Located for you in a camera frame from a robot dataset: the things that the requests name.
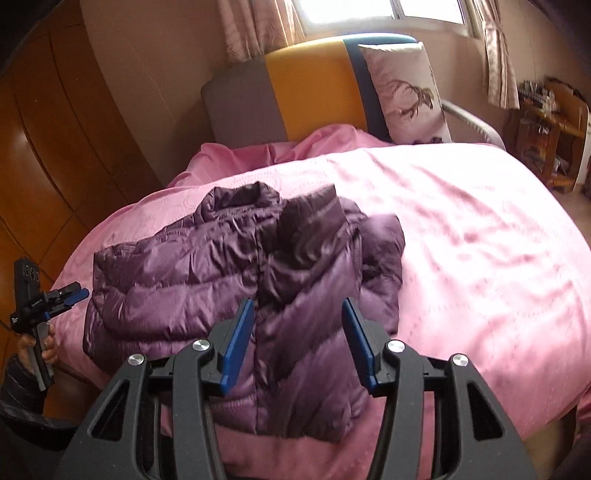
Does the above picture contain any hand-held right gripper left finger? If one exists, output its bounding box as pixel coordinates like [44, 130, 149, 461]
[53, 299, 256, 480]

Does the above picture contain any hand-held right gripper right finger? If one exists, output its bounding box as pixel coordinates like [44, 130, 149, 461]
[342, 296, 539, 480]

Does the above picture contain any purple puffer jacket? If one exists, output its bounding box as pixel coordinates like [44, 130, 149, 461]
[82, 181, 407, 445]

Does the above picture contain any person's left forearm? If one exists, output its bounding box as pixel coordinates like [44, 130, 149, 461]
[0, 354, 51, 418]

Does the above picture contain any person's left hand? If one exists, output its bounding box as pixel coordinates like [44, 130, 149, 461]
[16, 323, 60, 376]

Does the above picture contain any wooden wardrobe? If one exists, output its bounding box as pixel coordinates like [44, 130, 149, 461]
[0, 23, 163, 296]

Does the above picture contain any pink bedspread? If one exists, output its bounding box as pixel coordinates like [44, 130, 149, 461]
[52, 126, 591, 480]

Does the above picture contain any deer print pillow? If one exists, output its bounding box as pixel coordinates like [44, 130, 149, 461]
[358, 41, 454, 145]

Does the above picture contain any grey yellow blue headboard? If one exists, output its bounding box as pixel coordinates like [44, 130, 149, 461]
[200, 33, 416, 149]

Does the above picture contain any wooden desk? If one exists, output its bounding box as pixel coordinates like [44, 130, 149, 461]
[507, 76, 591, 193]

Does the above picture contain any pink patterned curtain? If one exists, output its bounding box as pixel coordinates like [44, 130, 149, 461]
[471, 0, 522, 112]
[216, 0, 306, 64]

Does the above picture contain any window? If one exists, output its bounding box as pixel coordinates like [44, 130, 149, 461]
[295, 0, 481, 38]

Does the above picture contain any grey bed rail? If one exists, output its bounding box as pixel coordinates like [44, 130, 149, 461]
[441, 99, 507, 151]

